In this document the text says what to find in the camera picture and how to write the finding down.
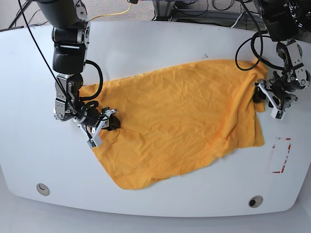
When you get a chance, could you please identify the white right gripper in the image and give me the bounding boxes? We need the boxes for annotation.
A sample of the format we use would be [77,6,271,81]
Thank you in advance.
[77,107,121,141]

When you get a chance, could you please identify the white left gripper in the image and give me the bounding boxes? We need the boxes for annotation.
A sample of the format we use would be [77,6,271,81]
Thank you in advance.
[253,79,297,112]

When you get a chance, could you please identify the orange t-shirt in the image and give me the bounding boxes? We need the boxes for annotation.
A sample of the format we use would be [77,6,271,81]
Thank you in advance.
[93,60,267,190]

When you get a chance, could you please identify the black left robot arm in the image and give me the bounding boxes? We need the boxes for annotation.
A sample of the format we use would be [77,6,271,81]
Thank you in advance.
[251,0,311,120]

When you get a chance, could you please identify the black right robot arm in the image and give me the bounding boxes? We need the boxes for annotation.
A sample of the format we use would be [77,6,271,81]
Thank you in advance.
[37,0,121,148]

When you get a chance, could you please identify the red tape rectangle marking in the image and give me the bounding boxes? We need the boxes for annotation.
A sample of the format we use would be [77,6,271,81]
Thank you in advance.
[269,137,292,174]

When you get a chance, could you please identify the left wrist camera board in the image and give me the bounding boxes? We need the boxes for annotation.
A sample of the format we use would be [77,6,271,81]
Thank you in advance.
[271,107,285,120]

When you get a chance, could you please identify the white cable on floor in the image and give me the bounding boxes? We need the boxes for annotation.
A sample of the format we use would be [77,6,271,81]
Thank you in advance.
[230,11,262,29]

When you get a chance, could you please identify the left table cable grommet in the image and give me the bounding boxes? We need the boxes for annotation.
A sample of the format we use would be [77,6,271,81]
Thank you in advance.
[36,183,50,196]

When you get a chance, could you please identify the table cable grommet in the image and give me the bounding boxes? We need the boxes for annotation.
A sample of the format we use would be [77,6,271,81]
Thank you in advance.
[248,196,263,208]
[36,183,50,196]

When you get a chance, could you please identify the right table cable grommet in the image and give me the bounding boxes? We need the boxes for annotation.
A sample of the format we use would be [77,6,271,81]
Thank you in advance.
[248,196,263,208]

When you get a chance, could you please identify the yellow cable on floor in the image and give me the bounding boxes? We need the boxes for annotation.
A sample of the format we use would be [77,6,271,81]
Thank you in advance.
[91,2,132,20]

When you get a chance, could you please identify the aluminium frame stand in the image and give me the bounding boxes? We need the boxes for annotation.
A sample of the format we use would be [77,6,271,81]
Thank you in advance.
[152,0,264,31]

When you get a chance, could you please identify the black cable on floor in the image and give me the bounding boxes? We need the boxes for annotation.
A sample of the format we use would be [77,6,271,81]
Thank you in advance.
[8,0,49,28]

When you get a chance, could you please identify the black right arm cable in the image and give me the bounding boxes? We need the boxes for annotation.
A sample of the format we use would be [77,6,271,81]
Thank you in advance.
[17,0,78,115]

